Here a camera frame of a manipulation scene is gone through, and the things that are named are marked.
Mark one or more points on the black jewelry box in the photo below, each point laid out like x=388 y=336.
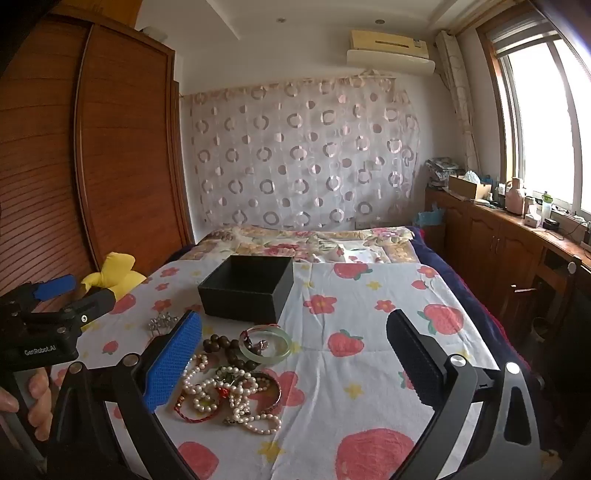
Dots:
x=247 y=288

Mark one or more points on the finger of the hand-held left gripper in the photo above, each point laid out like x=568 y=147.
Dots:
x=90 y=303
x=55 y=286

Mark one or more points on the floral quilt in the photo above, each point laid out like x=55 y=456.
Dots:
x=300 y=242

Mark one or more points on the blue plastic bag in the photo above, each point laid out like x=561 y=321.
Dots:
x=430 y=217

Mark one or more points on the pale green jade bangle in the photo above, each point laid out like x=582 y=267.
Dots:
x=287 y=347

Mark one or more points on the navy blanket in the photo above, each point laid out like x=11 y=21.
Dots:
x=455 y=286

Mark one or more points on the pink kettle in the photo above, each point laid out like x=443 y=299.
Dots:
x=514 y=198

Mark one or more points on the window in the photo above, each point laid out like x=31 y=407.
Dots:
x=549 y=115

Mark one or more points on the brown wooden cabinet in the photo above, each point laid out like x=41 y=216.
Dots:
x=489 y=249

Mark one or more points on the cardboard box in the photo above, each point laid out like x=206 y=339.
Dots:
x=466 y=187

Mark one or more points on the circle-patterned sheer curtain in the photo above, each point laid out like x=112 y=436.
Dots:
x=300 y=152

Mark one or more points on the patterned folded bag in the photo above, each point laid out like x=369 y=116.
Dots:
x=441 y=170

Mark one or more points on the wall air conditioner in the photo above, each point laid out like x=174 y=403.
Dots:
x=388 y=50

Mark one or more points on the strawberry-printed bed sheet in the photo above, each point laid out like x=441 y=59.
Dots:
x=351 y=392

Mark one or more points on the brown wooden wardrobe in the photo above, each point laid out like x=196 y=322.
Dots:
x=115 y=161

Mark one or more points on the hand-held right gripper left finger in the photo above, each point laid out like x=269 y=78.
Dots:
x=173 y=364

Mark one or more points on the yellow plush toy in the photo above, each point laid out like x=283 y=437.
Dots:
x=115 y=277

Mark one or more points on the bundled window curtain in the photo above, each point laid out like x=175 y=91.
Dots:
x=459 y=97

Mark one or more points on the person's left hand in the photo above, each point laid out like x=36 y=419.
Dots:
x=39 y=401

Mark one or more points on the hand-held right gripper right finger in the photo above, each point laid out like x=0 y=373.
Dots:
x=418 y=364

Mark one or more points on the white tissue box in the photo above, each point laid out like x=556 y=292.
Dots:
x=532 y=218

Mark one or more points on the green-capped bottle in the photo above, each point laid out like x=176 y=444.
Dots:
x=546 y=207

